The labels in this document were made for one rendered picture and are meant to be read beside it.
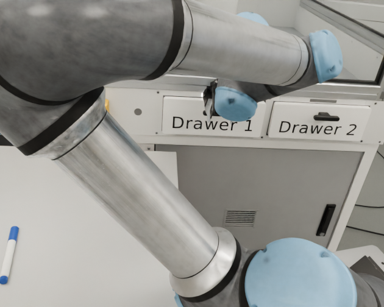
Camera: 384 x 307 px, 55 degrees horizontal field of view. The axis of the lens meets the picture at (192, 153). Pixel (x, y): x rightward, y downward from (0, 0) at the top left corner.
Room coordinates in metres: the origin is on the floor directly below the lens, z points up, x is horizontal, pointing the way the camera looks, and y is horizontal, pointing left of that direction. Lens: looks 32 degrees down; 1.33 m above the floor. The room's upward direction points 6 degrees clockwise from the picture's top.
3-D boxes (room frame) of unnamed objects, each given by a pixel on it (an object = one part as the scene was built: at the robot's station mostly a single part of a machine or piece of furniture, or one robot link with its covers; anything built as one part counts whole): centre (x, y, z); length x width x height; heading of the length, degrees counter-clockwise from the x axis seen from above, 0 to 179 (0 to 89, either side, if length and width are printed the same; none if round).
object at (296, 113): (0.99, -0.36, 0.87); 0.29 x 0.02 x 0.11; 97
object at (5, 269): (0.48, 0.33, 0.77); 0.14 x 0.02 x 0.02; 17
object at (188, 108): (0.95, -0.05, 0.87); 0.29 x 0.02 x 0.11; 97
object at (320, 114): (0.96, -0.37, 0.91); 0.07 x 0.04 x 0.01; 97
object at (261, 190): (1.44, -0.04, 0.40); 1.03 x 0.95 x 0.80; 97
